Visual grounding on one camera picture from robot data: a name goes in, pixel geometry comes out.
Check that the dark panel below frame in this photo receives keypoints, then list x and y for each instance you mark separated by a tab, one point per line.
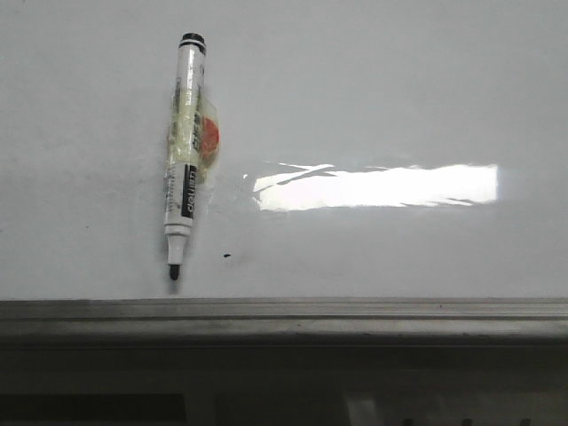
93	408

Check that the white black whiteboard marker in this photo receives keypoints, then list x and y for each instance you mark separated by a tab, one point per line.
193	141

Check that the grey aluminium whiteboard frame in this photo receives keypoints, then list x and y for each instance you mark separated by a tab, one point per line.
308	322

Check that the white whiteboard surface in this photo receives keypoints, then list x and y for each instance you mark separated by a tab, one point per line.
368	149

